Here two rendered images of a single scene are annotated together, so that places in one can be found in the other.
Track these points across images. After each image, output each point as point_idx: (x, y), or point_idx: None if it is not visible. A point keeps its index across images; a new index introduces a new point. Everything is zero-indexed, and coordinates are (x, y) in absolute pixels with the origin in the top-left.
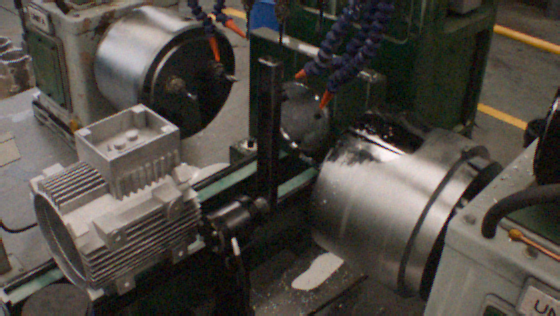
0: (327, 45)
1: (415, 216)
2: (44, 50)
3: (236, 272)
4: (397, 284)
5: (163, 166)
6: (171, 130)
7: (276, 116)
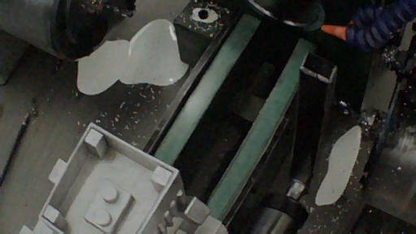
0: (387, 31)
1: None
2: None
3: None
4: None
5: (170, 218)
6: (169, 179)
7: (327, 120)
